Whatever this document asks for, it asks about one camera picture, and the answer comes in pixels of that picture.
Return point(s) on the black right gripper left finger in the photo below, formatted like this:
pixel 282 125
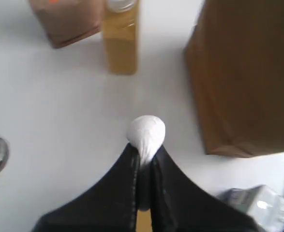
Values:
pixel 108 206

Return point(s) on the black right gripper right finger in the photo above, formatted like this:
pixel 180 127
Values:
pixel 179 205

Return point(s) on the large brown paper bag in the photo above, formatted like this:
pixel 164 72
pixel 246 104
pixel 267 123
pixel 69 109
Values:
pixel 235 59

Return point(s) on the small blue white carton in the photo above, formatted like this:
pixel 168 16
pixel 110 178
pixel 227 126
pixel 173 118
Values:
pixel 264 205

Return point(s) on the yellow juice bottle white cap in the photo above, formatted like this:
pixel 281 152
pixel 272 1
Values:
pixel 120 35

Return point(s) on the brown pouch orange label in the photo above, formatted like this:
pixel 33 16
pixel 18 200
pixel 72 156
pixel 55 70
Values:
pixel 68 21

